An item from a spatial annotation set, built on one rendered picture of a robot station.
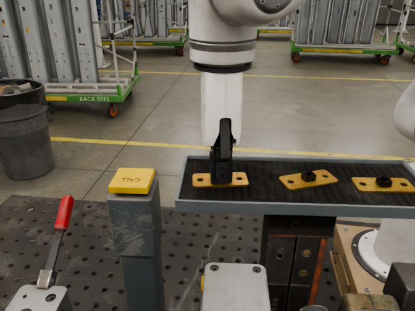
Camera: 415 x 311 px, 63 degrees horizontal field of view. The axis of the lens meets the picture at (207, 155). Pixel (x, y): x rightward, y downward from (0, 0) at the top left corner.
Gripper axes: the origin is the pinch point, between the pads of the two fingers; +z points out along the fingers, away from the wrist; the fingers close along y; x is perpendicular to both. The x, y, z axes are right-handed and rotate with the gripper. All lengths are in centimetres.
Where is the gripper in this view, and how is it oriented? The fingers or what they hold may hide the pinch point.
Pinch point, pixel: (220, 166)
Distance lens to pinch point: 51.3
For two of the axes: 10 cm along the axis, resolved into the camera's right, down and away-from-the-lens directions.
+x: 10.0, -0.3, 0.5
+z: 0.0, 8.9, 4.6
